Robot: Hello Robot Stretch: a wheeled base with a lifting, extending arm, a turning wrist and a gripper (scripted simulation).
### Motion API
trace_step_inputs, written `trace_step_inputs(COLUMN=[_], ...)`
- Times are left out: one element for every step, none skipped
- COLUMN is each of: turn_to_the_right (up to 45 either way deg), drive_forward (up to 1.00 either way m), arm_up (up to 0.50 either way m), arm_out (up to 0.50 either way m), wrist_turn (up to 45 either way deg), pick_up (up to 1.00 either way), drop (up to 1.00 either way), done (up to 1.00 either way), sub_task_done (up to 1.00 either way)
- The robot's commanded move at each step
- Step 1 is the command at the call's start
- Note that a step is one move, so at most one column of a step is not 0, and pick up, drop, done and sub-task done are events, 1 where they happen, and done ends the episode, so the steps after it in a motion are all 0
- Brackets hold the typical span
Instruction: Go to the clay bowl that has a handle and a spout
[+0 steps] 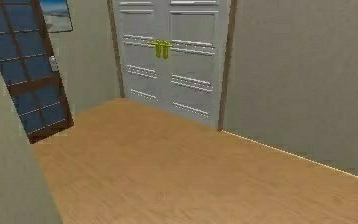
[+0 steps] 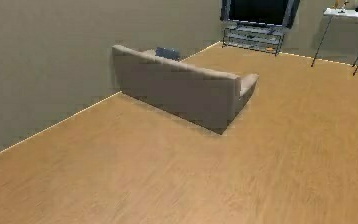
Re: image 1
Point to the silver door knob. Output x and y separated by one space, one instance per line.
53 62

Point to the framed blue wall picture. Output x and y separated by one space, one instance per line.
56 15

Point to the white panelled double door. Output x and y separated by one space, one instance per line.
187 73

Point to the brown glass-paned door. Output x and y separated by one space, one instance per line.
27 73

